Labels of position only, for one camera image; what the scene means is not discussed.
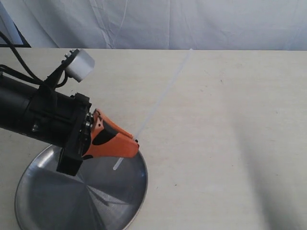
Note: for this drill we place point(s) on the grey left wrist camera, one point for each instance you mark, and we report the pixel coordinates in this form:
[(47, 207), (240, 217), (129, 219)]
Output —
[(80, 64)]

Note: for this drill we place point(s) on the round stainless steel plate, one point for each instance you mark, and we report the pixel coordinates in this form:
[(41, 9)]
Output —
[(104, 195)]

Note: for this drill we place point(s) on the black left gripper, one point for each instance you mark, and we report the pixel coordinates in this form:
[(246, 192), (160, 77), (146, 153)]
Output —
[(59, 121)]

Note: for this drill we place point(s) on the white backdrop cloth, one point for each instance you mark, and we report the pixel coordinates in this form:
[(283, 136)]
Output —
[(162, 24)]

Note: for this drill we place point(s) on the black frame with white panel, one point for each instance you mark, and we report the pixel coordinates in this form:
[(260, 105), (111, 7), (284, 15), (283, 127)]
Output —
[(9, 29)]

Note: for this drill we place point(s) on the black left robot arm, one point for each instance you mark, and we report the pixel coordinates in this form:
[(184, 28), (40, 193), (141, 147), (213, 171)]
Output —
[(15, 98)]

